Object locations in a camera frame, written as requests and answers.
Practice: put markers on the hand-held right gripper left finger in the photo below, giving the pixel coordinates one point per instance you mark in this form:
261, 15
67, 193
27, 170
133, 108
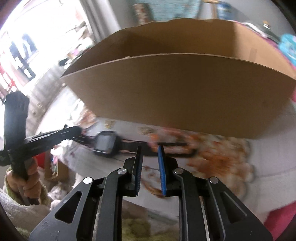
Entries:
138, 176

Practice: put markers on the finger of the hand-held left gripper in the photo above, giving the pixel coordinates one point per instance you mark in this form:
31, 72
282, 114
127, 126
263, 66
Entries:
57, 134

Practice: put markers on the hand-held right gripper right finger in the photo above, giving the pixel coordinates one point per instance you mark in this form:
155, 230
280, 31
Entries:
161, 171

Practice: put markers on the black smartwatch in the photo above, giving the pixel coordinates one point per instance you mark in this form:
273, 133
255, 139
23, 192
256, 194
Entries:
105, 144

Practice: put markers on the large brown cardboard box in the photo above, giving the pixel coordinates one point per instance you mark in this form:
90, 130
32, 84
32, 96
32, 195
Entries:
175, 92

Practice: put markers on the person's left forearm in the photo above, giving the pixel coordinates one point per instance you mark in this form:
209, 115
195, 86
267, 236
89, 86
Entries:
13, 208

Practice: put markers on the person's left hand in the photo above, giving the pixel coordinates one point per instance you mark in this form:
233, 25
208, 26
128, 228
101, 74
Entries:
29, 185

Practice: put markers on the small cardboard box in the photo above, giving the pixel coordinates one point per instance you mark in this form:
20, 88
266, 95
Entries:
55, 170

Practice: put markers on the fuzzy green white pajamas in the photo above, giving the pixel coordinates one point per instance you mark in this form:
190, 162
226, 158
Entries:
136, 229

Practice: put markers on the grey curtain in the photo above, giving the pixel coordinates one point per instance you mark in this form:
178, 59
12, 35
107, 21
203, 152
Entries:
92, 18

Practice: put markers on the pink floral blanket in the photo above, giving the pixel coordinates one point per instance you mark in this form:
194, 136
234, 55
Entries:
281, 220

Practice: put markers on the teal floral hanging cloth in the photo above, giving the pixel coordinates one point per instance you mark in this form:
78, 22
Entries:
175, 9

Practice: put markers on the blue water jug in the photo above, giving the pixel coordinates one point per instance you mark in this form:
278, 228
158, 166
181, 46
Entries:
223, 10

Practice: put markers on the light blue quilt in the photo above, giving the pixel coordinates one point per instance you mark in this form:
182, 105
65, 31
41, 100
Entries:
288, 46

